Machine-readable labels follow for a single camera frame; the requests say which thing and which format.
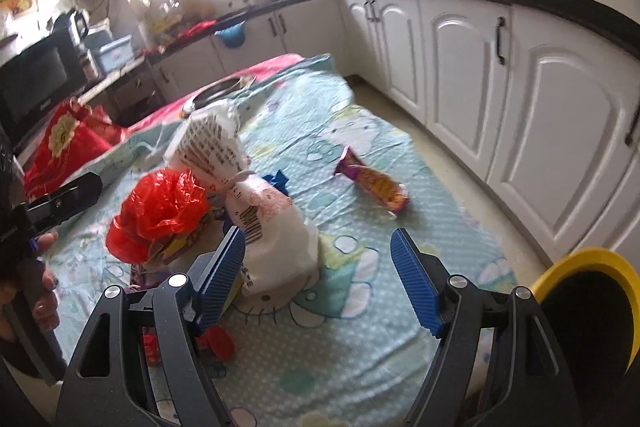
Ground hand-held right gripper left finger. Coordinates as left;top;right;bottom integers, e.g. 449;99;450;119
54;226;247;427

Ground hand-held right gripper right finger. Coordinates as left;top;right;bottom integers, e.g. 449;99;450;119
390;227;588;427

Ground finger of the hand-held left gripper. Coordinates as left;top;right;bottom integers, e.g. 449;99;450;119
26;172;104;229

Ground white pink-printed plastic bag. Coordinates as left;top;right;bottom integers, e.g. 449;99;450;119
220;169;321;304

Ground red plastic bag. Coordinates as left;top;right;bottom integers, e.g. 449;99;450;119
106;168;213;264

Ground orange purple snack wrapper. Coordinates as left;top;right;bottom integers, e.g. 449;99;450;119
334;145;412;216

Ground white text-printed plastic bag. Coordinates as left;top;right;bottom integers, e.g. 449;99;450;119
165;99;251;188

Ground yellow bin with black liner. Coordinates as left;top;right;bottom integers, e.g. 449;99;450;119
531;248;640;382

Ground person's left hand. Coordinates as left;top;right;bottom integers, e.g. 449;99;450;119
0;231;62;344

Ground red flower-printed bag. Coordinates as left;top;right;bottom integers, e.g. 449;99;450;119
24;99;129;198

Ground red bottle cap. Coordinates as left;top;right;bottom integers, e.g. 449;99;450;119
196;326;236;364

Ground cartoon-printed teal blanket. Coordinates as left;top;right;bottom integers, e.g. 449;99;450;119
47;54;507;427

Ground black microwave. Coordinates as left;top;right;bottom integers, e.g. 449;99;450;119
0;27;89;138

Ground pink blanket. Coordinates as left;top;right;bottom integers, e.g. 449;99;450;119
125;53;306;134

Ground blue storage box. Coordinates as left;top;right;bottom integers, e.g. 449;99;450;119
89;34;135;76

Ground small black appliance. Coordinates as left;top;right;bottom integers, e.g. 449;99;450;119
52;9;91;48

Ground metal plate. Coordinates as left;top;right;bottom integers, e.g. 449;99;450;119
192;76;256;106

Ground white lower kitchen cabinets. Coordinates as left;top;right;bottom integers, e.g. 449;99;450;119
150;0;640;269

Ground blue basin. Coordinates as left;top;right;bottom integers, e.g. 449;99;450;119
215;23;247;50

